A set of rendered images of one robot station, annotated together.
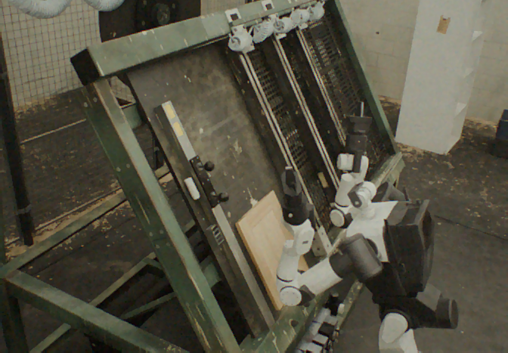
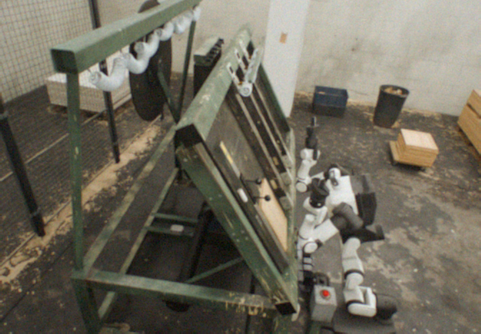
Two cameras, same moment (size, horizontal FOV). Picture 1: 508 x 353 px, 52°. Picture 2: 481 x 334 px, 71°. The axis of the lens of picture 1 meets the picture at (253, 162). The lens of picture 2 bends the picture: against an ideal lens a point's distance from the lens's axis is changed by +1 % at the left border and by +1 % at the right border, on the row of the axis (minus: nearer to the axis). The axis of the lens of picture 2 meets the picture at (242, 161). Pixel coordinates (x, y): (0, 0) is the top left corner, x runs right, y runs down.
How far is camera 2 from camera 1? 89 cm
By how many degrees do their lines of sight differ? 21
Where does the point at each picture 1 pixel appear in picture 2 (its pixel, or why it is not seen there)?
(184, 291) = (255, 262)
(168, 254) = (245, 244)
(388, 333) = (349, 249)
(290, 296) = (311, 247)
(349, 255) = (345, 217)
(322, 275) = (328, 231)
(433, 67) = (278, 64)
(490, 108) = (303, 84)
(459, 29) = (293, 40)
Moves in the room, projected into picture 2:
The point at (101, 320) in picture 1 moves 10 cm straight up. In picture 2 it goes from (176, 288) to (175, 278)
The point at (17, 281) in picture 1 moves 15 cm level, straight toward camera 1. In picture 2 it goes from (96, 278) to (110, 293)
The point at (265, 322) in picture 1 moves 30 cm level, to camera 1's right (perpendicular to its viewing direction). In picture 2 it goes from (286, 262) to (327, 252)
